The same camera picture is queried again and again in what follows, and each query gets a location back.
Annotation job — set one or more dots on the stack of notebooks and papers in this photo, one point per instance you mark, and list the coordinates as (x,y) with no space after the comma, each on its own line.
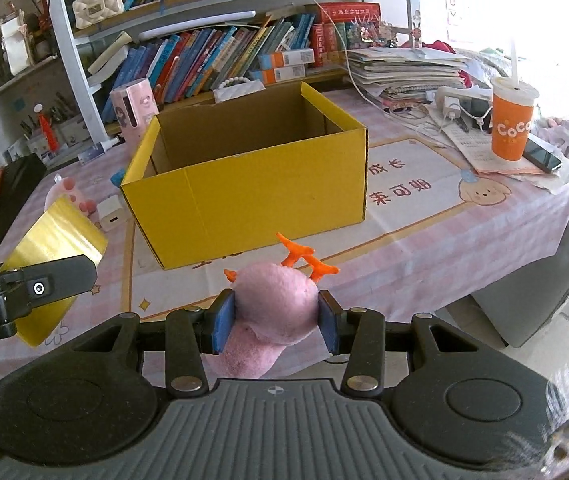
(404,67)

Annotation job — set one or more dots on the white glue tube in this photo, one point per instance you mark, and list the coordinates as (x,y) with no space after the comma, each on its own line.
(95,152)

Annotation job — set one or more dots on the pink cylindrical canister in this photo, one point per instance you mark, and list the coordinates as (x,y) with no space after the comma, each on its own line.
(132,110)

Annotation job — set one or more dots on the white pen organizer box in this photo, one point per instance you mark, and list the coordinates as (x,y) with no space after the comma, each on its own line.
(64,127)

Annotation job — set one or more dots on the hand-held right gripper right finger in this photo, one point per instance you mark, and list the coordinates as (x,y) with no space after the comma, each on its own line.
(328,326)

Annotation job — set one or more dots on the black case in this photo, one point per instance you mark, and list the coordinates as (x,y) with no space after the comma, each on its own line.
(9,195)

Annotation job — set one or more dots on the pink plush pig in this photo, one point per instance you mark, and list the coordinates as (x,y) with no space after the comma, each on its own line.
(67,192)

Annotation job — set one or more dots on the white and orange small box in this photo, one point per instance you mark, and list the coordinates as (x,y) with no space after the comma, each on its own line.
(287,58)
(277,75)

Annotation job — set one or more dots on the grey chair seat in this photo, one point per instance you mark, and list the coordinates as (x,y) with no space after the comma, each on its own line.
(529,285)

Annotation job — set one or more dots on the black smartphone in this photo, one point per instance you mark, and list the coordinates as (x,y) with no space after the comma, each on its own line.
(542,155)

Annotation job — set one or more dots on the white quilted handbag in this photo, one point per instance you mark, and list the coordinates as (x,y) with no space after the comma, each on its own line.
(97,7)

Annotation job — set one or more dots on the white charger adapter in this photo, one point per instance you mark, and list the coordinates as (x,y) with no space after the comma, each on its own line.
(112,212)

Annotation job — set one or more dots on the orange paper cup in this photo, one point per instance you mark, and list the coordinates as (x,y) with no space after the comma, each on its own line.
(512,125)

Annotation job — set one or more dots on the white paper gift bag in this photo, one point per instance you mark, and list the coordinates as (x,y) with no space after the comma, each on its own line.
(14,47)

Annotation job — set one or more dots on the white frame bookshelf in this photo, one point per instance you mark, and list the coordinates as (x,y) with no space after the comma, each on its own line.
(77,60)

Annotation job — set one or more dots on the red bottle with white cap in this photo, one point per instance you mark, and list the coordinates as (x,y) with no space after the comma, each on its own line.
(47,130)

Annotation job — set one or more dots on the white book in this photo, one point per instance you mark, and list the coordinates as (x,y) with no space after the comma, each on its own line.
(109,52)

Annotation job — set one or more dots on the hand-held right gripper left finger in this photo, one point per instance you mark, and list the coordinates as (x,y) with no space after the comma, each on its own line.
(224,321)

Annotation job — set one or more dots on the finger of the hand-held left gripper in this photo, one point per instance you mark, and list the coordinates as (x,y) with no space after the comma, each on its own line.
(59,277)

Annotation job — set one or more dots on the row of colourful books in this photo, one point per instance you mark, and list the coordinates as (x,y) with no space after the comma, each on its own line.
(204,60)

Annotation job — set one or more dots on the pink checkered tablecloth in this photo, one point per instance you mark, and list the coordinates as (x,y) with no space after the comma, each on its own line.
(414,240)

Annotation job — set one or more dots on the loose printed paper sheets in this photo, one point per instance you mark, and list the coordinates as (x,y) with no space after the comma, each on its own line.
(469,145)

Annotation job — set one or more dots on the yellow cardboard box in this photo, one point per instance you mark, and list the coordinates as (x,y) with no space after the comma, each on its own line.
(244,200)

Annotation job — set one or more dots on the red book box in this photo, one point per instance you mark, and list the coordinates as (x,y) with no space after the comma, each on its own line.
(349,12)

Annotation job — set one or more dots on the white plug charger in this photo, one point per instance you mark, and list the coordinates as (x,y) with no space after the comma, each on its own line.
(452,109)

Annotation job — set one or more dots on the white drinking straw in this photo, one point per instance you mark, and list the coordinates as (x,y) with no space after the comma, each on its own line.
(514,60)

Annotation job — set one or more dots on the pink plush toy orange feet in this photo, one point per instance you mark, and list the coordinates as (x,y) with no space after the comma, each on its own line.
(269,300)

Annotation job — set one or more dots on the white power strip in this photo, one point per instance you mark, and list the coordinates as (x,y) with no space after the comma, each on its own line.
(464,94)

